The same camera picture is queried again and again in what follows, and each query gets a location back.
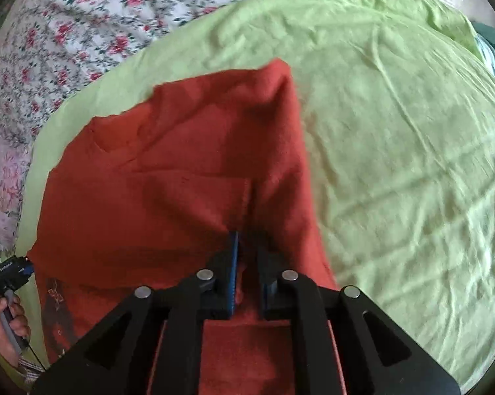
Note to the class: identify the white red floral bedspread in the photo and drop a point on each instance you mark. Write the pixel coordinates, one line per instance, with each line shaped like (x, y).
(87, 28)

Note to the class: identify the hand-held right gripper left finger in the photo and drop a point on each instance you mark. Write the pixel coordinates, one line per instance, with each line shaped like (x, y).
(233, 273)

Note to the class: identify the purple floral ruffled pillow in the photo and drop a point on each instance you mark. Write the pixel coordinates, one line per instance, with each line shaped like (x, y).
(4, 197)

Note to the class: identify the plaid cloth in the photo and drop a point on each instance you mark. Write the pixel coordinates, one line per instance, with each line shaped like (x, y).
(29, 372)

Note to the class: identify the teal cloth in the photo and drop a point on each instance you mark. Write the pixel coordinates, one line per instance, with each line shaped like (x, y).
(492, 53)

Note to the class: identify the person's left hand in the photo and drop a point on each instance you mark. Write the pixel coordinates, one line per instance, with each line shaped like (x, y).
(0, 331)

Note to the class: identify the red knitted garment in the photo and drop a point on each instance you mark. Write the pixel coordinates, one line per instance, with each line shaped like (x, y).
(169, 173)

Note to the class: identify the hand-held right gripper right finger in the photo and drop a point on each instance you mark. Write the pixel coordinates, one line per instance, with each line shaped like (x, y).
(272, 296)

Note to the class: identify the light green bed sheet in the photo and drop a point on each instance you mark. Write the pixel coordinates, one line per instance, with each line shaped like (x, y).
(395, 173)

